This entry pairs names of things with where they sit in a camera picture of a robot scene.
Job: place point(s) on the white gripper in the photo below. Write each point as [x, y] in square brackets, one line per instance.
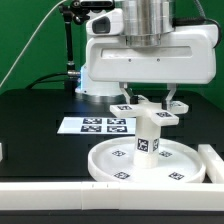
[184, 56]

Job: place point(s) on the white cross table base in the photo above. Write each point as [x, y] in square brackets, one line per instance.
[153, 111]

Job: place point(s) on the white round table top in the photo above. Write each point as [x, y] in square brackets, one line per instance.
[124, 160]

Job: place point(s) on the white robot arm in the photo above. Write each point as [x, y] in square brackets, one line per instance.
[141, 41]

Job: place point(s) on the white marker sheet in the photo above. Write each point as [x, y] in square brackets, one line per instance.
[97, 125]

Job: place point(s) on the white right fence bar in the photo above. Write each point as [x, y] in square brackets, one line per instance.
[213, 162]

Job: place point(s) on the white fence bar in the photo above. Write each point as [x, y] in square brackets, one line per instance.
[118, 196]
[213, 162]

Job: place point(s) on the white front fence bar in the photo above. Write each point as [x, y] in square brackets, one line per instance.
[118, 196]

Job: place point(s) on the white left fence piece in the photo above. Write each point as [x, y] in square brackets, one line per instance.
[1, 152]

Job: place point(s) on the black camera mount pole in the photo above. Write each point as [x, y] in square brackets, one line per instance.
[73, 13]

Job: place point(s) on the black camera on mount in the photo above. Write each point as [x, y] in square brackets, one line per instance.
[93, 4]

